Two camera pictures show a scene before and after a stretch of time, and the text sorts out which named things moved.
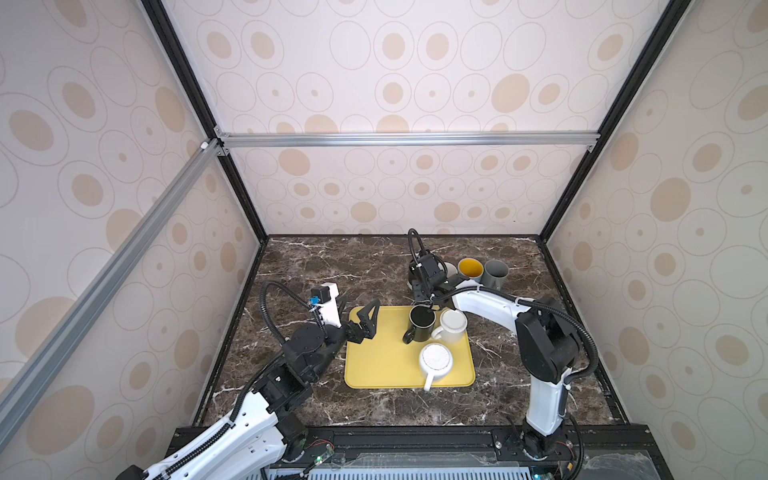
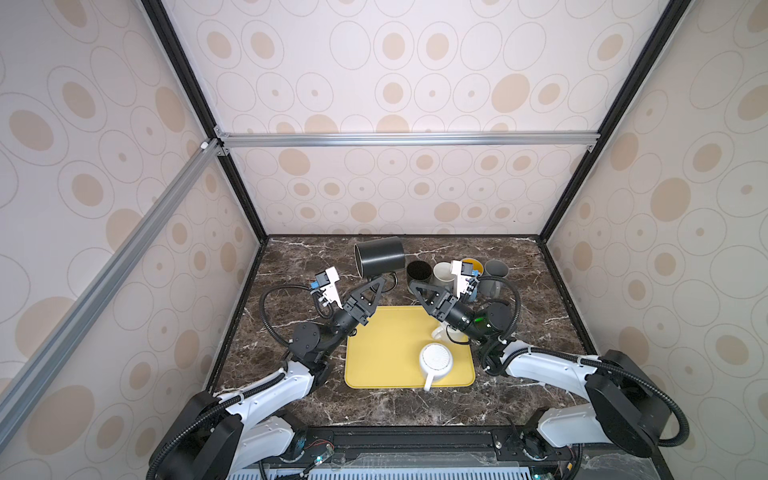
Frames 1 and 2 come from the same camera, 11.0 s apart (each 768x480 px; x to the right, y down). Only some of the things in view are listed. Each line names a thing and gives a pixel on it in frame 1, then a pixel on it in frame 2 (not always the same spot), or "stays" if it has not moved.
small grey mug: [448, 267] stays
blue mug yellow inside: [471, 268] stays
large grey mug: [495, 272] stays
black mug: [422, 319] -> [380, 256]
